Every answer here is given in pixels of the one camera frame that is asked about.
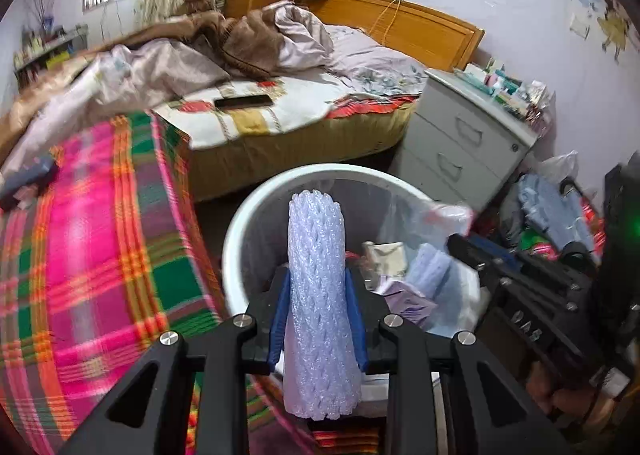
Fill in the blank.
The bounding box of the wooden bed headboard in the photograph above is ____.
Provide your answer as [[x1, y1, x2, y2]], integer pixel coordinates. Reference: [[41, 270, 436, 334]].
[[305, 0, 486, 71]]

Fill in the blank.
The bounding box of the shelf with bottles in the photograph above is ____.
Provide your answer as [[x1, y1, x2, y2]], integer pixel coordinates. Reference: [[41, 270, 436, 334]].
[[14, 24, 88, 86]]

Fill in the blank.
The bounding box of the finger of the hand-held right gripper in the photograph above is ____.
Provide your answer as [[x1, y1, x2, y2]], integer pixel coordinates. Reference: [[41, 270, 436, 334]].
[[447, 234, 506, 286]]

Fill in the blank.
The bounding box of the grey drawer nightstand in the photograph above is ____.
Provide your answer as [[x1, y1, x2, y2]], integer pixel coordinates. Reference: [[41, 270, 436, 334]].
[[390, 68, 541, 211]]

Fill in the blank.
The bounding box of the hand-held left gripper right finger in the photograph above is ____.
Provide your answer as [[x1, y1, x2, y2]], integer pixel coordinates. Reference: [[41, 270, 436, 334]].
[[345, 267, 571, 455]]

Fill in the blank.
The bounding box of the black glasses case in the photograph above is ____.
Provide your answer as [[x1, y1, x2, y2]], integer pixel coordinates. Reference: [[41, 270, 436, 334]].
[[0, 155, 56, 208]]

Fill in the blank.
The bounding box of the wooden bed with bedding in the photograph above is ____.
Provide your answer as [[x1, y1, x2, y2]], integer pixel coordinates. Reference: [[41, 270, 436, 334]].
[[0, 5, 426, 171]]

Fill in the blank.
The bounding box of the vase with dry branches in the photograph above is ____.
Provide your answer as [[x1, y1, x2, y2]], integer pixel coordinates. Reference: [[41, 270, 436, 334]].
[[25, 0, 66, 31]]

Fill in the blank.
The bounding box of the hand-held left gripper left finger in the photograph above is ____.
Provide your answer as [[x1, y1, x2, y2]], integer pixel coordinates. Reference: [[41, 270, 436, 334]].
[[57, 269, 291, 455]]

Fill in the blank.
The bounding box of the pink green plaid cloth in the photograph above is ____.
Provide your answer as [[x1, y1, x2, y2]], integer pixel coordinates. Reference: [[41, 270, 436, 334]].
[[0, 112, 391, 455]]

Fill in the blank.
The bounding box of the cartoon girl wall sticker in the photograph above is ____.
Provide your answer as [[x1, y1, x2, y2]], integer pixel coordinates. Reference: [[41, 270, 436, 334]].
[[567, 0, 636, 66]]

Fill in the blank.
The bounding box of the pile of small boxes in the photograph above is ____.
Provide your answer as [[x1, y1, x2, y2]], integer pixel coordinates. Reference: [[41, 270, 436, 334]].
[[455, 60, 551, 123]]

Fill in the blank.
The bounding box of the black smartphone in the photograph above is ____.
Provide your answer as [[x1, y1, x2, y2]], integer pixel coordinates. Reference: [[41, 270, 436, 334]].
[[214, 95, 274, 110]]

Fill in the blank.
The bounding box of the pile of clothes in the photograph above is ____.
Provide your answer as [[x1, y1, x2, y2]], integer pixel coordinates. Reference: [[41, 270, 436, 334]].
[[500, 170, 606, 266]]

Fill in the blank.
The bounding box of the person's right hand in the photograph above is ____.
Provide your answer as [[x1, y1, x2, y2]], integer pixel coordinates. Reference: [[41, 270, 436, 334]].
[[525, 362, 616, 428]]

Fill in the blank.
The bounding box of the purple plastic wrapper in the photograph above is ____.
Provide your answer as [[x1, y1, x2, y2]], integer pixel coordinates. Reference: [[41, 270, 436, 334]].
[[382, 280, 438, 331]]

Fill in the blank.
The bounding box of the orange cable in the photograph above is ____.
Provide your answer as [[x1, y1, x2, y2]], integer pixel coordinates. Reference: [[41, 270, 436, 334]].
[[367, 0, 403, 36]]

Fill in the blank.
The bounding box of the white round trash bin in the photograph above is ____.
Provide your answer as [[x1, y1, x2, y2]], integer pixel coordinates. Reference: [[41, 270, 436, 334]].
[[222, 164, 481, 401]]

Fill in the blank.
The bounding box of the white plastic bag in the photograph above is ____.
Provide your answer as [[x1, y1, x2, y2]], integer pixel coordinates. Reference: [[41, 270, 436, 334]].
[[537, 151, 581, 183]]

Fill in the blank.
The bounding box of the white strawberry bed sheet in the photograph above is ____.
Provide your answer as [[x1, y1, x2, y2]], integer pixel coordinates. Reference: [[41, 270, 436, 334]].
[[152, 72, 421, 151]]

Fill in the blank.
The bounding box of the brown blanket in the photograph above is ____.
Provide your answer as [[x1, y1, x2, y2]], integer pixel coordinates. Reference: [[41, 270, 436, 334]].
[[0, 8, 286, 146]]

